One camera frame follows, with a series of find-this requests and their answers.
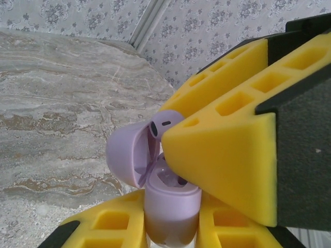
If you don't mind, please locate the purple wireless earbud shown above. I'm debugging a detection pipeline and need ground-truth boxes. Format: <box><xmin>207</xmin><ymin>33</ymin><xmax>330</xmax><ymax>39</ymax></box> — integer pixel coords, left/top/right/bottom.
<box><xmin>147</xmin><ymin>110</ymin><xmax>186</xmax><ymax>142</ymax></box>

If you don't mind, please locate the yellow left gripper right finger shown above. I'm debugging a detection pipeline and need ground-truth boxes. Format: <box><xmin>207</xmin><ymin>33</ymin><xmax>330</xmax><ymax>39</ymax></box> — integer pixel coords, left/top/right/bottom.
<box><xmin>195</xmin><ymin>191</ymin><xmax>307</xmax><ymax>248</ymax></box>

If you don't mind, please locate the purple earbud charging case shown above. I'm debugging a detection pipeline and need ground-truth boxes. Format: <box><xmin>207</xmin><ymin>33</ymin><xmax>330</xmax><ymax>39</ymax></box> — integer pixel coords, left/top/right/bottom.
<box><xmin>106</xmin><ymin>121</ymin><xmax>202</xmax><ymax>248</ymax></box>

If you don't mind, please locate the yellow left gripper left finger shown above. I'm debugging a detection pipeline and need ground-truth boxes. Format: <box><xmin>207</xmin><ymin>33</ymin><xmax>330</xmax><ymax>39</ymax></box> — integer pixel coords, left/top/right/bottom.
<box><xmin>38</xmin><ymin>190</ymin><xmax>148</xmax><ymax>248</ymax></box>

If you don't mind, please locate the aluminium corner frame post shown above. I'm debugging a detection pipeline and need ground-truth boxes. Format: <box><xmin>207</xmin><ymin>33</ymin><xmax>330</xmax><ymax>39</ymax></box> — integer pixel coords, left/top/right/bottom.
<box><xmin>128</xmin><ymin>0</ymin><xmax>173</xmax><ymax>54</ymax></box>

